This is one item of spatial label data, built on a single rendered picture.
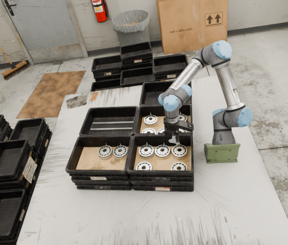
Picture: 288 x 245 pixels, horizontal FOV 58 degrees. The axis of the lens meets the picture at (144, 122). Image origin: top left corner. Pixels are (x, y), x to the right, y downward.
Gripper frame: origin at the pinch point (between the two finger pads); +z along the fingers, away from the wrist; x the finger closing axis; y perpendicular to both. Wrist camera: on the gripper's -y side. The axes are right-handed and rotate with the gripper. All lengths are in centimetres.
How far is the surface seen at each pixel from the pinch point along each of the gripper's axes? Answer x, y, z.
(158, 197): 24.9, 13.8, 27.8
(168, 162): 6.1, 7.1, 16.7
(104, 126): -28, 58, 21
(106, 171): 19.2, 43.2, 5.6
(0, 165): -12, 163, 54
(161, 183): 20.5, 11.1, 17.9
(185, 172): 19.2, -3.8, 5.5
